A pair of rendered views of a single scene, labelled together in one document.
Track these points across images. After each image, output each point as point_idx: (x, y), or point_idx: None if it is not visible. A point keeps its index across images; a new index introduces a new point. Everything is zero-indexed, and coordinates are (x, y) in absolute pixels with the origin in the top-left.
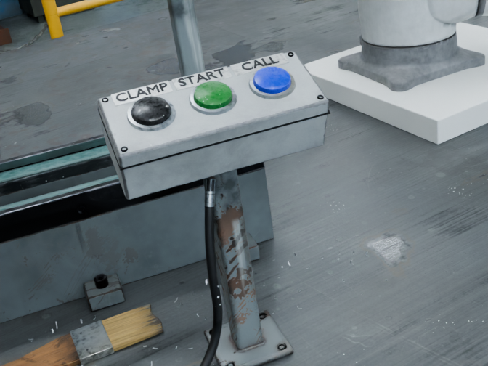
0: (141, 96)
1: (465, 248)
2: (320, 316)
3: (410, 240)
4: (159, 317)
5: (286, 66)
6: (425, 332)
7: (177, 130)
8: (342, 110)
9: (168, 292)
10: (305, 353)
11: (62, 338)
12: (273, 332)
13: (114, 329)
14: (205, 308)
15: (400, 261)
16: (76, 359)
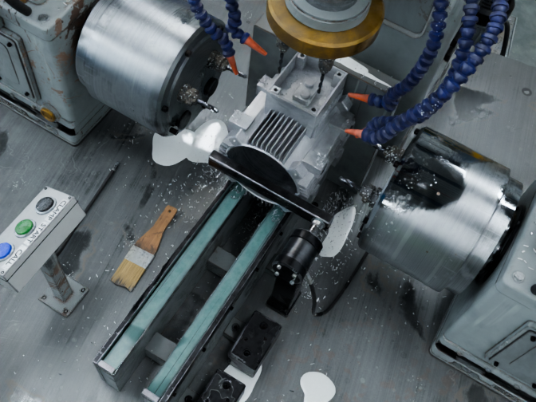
0: (56, 208)
1: None
2: (37, 329)
3: None
4: (120, 289)
5: (1, 265)
6: None
7: (30, 207)
8: None
9: (131, 306)
10: (33, 302)
11: (153, 250)
12: (53, 304)
13: (133, 267)
14: (101, 305)
15: (13, 394)
16: (135, 244)
